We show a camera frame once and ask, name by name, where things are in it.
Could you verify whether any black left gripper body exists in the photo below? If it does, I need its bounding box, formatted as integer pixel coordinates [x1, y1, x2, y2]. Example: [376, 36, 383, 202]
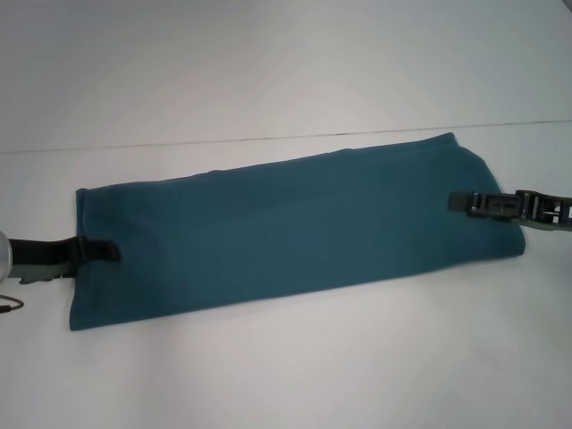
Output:
[8, 235, 86, 286]

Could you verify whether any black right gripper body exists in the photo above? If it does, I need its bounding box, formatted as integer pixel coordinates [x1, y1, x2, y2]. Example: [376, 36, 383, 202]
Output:
[513, 189, 572, 234]

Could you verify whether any teal FREE print t-shirt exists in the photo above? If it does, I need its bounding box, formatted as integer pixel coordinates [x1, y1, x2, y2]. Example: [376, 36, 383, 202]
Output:
[68, 131, 529, 332]

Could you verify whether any dark left arm cable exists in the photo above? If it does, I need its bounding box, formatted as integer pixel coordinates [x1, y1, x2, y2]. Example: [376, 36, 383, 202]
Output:
[0, 294, 27, 315]

